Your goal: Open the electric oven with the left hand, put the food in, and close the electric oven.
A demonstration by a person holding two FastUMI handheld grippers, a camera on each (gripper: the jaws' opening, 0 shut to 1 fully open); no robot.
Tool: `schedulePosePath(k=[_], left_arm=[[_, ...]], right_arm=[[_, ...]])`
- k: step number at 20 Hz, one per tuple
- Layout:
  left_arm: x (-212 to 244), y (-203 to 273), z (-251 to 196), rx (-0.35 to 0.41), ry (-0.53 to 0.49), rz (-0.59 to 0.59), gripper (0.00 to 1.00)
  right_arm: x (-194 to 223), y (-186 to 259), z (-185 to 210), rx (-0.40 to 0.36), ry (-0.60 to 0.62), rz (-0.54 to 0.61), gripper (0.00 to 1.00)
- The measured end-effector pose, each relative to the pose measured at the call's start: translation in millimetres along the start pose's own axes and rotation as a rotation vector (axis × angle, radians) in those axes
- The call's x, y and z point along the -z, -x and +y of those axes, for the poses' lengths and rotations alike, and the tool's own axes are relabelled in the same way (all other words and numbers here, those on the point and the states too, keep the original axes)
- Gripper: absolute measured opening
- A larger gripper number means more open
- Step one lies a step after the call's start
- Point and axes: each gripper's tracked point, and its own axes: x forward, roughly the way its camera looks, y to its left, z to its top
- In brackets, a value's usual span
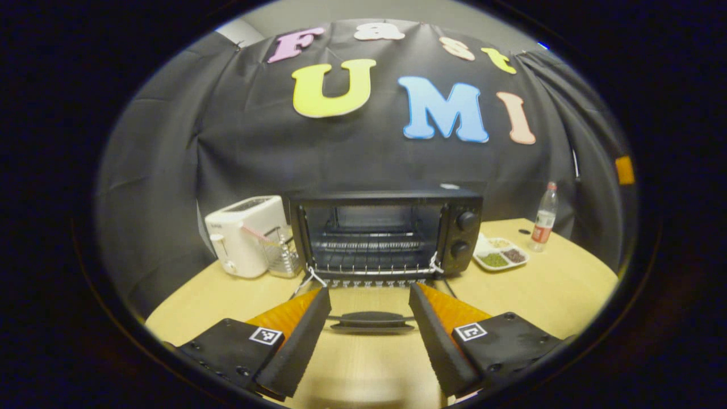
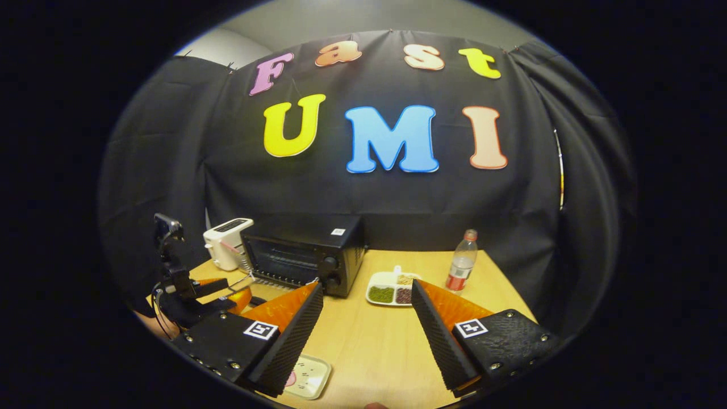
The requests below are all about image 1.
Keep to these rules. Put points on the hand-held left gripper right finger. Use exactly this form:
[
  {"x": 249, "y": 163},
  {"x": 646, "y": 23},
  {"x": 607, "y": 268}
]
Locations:
[{"x": 437, "y": 346}]

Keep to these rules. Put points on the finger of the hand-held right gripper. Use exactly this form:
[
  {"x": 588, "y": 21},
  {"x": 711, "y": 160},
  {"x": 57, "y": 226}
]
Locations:
[{"x": 625, "y": 170}]

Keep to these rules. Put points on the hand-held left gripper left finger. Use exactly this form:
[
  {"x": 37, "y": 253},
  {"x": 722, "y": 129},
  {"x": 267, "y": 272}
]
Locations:
[{"x": 301, "y": 349}]

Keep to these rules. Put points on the black electric oven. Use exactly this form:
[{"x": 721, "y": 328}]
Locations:
[{"x": 468, "y": 238}]

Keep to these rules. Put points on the clear plastic water bottle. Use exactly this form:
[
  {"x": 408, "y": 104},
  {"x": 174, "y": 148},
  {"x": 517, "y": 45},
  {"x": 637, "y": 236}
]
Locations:
[{"x": 542, "y": 224}]

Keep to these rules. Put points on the pile of green mung beans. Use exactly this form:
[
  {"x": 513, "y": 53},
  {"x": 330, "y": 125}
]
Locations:
[{"x": 494, "y": 260}]

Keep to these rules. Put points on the white divided plate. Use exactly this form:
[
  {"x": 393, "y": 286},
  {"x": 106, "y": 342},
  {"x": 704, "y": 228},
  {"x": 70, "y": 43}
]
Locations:
[{"x": 484, "y": 247}]

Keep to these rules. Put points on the pile of dark red beans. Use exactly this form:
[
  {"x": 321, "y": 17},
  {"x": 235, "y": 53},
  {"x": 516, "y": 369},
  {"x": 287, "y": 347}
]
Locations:
[{"x": 514, "y": 255}]

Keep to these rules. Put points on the white toaster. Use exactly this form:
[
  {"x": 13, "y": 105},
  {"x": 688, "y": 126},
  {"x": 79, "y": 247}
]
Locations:
[{"x": 244, "y": 244}]

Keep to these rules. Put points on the pile of yellow soybeans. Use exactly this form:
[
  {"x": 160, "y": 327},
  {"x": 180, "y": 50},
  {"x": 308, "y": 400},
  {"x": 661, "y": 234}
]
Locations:
[{"x": 500, "y": 243}]

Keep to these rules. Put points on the red striped straw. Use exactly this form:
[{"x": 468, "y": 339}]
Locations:
[{"x": 258, "y": 234}]

